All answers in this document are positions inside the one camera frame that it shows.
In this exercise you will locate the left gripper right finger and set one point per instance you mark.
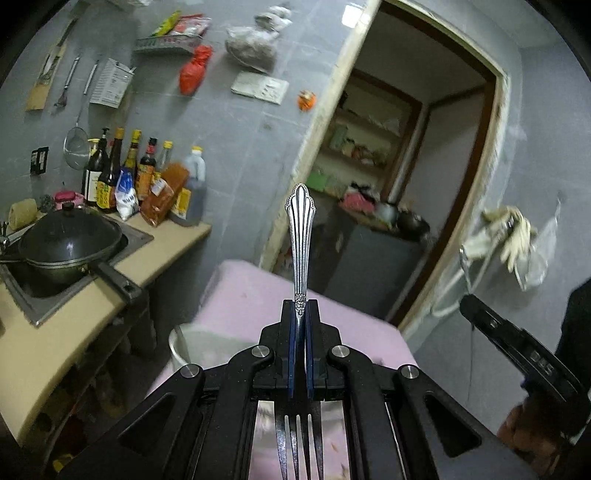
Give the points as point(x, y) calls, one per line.
point(323, 380)

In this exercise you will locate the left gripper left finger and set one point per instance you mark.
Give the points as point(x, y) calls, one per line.
point(280, 337)

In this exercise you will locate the ornate silver fork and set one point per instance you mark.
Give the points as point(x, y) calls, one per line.
point(298, 421)

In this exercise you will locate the right hand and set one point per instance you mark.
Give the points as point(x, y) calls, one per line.
point(530, 435)

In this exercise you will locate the pink floral table cloth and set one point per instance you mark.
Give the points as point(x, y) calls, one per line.
point(239, 300)

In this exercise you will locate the grey cabinet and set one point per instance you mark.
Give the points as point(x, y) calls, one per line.
point(361, 268)

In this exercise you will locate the clear mesh bag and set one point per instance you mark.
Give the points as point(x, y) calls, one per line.
point(532, 268)

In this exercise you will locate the cream rubber gloves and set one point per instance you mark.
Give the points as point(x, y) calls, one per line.
point(506, 229)

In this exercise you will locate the large dark vinegar jug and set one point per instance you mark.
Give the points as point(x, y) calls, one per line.
point(189, 205)

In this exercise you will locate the orange spice packet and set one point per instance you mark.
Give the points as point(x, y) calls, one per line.
point(163, 194)

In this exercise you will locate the white salt bag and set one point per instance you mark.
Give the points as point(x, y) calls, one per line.
point(125, 196)

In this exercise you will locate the red-label sauce bottle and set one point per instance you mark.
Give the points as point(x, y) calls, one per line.
point(144, 171)

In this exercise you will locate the clear yellow-cap bottle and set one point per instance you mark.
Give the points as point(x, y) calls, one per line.
point(162, 159)

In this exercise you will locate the dark soy sauce bottle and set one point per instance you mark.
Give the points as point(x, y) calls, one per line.
point(107, 181)

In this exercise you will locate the yellow-cap sauce bottle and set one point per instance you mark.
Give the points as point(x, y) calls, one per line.
point(130, 162)

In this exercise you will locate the black wok with lid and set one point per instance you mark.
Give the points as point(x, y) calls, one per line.
point(70, 236)

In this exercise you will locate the steel sink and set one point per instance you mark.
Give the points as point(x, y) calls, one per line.
point(41, 295)

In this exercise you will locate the black pump bottle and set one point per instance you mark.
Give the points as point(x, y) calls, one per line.
point(95, 166)

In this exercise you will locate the pink soap dish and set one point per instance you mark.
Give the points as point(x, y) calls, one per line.
point(67, 196)

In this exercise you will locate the hanging mesh strainer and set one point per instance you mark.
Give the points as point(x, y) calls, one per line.
point(75, 145)

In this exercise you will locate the red plastic bag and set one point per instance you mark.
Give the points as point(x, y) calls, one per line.
point(193, 72)

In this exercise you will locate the yellow sponge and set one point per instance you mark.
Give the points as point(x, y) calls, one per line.
point(22, 214)

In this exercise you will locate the grey plastic bag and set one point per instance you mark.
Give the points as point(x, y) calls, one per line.
point(255, 46)

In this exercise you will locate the white hanging box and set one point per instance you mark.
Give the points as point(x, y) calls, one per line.
point(112, 84)

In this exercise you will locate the hanging steel utensil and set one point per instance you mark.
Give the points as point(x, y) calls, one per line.
point(61, 102)

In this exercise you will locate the hanging knife in sheath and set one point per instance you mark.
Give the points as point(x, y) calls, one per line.
point(38, 96)

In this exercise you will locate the orange wall hook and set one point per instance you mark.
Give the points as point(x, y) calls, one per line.
point(306, 100)

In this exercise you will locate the white wall socket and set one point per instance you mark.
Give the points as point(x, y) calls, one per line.
point(260, 87)

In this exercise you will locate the black wall outlet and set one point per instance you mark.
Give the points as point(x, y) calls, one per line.
point(38, 161)

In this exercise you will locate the wall wire shelf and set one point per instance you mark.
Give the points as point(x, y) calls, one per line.
point(178, 44)

